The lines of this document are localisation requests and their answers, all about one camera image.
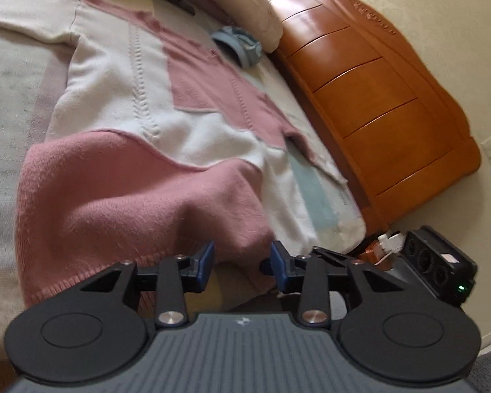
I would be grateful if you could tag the wooden headboard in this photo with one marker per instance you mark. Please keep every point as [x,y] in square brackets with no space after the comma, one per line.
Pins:
[395,133]

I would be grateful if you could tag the blue baseball cap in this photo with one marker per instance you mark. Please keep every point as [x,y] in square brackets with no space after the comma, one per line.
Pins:
[247,50]

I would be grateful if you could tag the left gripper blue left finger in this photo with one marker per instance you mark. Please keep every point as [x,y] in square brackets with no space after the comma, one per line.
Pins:
[177,276]

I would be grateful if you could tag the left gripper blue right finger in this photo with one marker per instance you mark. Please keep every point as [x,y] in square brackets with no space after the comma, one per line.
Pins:
[307,277]

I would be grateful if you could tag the pink and white knit sweater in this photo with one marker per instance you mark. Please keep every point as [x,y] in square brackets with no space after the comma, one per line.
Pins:
[156,146]

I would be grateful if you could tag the white plug adapter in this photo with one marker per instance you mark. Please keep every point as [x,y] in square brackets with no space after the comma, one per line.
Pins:
[392,242]

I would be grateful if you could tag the black device with round ports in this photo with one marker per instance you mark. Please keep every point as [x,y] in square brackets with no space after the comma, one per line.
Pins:
[428,260]

